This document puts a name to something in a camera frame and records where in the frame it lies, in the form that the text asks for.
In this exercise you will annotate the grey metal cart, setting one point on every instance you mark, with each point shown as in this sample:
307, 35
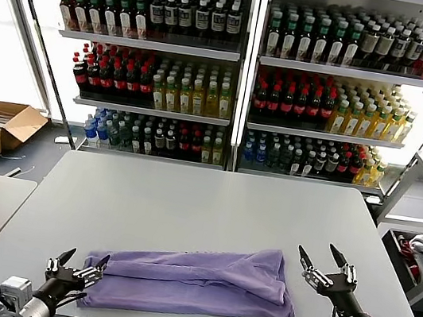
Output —
418, 224

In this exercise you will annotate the dark tea bottle green label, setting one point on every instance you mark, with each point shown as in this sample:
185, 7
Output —
93, 13
273, 35
123, 18
138, 20
78, 10
108, 15
351, 48
304, 40
320, 43
289, 38
336, 45

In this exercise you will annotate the dark bottle beige label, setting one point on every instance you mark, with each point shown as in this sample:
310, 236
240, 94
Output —
368, 44
383, 47

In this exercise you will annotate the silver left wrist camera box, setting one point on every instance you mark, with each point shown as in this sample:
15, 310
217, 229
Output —
15, 288

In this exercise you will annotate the short grey floor bar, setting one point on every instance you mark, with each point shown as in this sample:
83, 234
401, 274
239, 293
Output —
13, 171

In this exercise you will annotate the red tea bottle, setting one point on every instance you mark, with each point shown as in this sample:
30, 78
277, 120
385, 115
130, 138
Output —
65, 8

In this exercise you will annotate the small white floor object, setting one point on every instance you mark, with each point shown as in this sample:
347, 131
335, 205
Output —
63, 140
372, 198

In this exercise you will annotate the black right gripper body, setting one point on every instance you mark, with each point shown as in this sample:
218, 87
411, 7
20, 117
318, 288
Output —
341, 293

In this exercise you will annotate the red garment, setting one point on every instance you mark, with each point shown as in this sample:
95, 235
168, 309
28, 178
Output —
408, 248

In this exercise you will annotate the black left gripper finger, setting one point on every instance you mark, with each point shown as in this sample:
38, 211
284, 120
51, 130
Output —
100, 265
66, 257

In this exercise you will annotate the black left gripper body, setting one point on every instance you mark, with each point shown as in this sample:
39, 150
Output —
60, 283

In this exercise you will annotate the purple printed t-shirt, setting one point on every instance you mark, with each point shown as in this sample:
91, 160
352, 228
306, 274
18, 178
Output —
195, 288

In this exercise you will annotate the blue water bottle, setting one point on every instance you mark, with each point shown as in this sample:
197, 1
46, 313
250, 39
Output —
260, 155
247, 153
101, 135
88, 133

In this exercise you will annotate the black storage bin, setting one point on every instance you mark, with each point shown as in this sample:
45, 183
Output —
394, 241

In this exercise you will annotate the yellow juice bottle green label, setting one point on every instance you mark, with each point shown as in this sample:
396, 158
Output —
158, 95
211, 104
380, 127
393, 129
197, 102
352, 122
338, 120
224, 106
183, 100
366, 124
170, 97
406, 131

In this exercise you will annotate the cola bottle red cap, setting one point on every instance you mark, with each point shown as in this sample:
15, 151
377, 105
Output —
300, 106
313, 108
286, 104
77, 75
106, 79
132, 83
326, 110
119, 81
259, 99
145, 85
273, 102
92, 77

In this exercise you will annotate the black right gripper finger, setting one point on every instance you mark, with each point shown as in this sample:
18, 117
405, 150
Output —
305, 259
339, 256

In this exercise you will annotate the grey metal shelving unit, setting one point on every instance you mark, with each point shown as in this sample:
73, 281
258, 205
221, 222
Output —
330, 69
149, 45

